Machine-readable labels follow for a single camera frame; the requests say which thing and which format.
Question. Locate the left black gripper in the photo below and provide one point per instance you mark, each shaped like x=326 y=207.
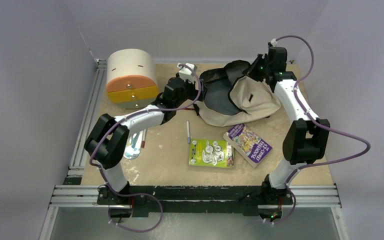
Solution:
x=191 y=87

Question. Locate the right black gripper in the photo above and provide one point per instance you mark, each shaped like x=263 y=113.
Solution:
x=251 y=72

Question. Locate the beige canvas student backpack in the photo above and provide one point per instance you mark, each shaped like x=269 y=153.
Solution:
x=229 y=96

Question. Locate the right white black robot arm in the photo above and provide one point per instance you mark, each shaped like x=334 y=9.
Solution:
x=306 y=139

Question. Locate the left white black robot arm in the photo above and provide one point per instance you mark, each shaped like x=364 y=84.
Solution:
x=108 y=139

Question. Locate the blister pack with blue scissors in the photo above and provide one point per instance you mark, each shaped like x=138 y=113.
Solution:
x=133 y=146

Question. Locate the purple grey marker pen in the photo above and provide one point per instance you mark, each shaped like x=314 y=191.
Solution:
x=188 y=131

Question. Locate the green illustrated book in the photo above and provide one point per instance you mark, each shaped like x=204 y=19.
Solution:
x=210 y=153

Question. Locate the dark red marker pen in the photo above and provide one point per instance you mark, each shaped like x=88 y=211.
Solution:
x=144 y=136

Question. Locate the purple treehouse book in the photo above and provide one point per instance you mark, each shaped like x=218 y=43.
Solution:
x=248 y=144

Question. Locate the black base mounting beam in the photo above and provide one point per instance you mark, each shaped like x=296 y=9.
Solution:
x=248 y=200

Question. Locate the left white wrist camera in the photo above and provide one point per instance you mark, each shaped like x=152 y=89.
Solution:
x=186 y=72

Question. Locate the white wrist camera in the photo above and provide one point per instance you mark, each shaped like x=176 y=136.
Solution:
x=273 y=43
x=186 y=72

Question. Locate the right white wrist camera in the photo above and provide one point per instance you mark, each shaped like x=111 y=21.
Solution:
x=273 y=43

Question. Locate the aluminium frame rails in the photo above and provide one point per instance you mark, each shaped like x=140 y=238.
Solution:
x=73 y=213

